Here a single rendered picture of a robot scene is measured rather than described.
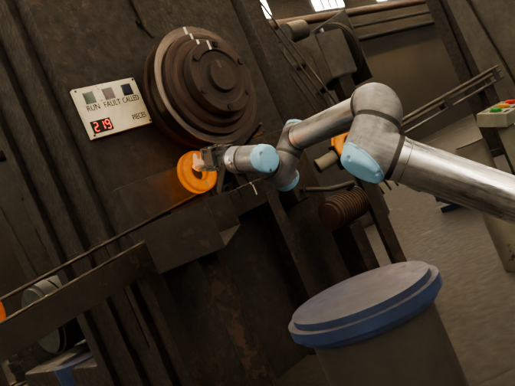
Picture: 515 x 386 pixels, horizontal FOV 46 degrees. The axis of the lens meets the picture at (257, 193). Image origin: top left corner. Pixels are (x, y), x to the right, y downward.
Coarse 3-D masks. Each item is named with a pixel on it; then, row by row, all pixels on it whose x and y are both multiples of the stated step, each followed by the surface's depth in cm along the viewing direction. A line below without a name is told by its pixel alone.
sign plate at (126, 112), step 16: (128, 80) 221; (80, 96) 206; (96, 96) 210; (128, 96) 219; (80, 112) 205; (96, 112) 208; (112, 112) 213; (128, 112) 217; (144, 112) 221; (96, 128) 206; (112, 128) 210; (128, 128) 215
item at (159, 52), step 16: (176, 32) 224; (192, 32) 229; (208, 32) 235; (160, 48) 217; (160, 64) 215; (160, 80) 213; (160, 96) 212; (160, 112) 216; (176, 112) 214; (176, 128) 218; (192, 128) 217; (240, 128) 233; (208, 144) 225
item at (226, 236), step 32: (224, 192) 187; (160, 224) 164; (192, 224) 162; (224, 224) 188; (160, 256) 165; (192, 256) 163; (224, 288) 176; (224, 320) 177; (256, 352) 176; (256, 384) 177
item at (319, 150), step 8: (320, 144) 489; (328, 144) 488; (312, 152) 492; (320, 152) 489; (328, 152) 488; (312, 160) 494; (328, 168) 490; (336, 168) 489; (320, 176) 493; (328, 176) 491; (336, 176) 489; (344, 176) 489; (352, 176) 490; (320, 184) 495; (328, 184) 492; (336, 184) 490; (376, 184) 505; (328, 192) 493; (336, 192) 490; (384, 200) 508; (368, 216) 490; (368, 224) 490
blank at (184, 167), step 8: (192, 152) 216; (184, 160) 213; (192, 160) 215; (184, 168) 212; (184, 176) 211; (192, 176) 213; (208, 176) 218; (216, 176) 220; (184, 184) 212; (192, 184) 212; (200, 184) 214; (208, 184) 217; (200, 192) 216
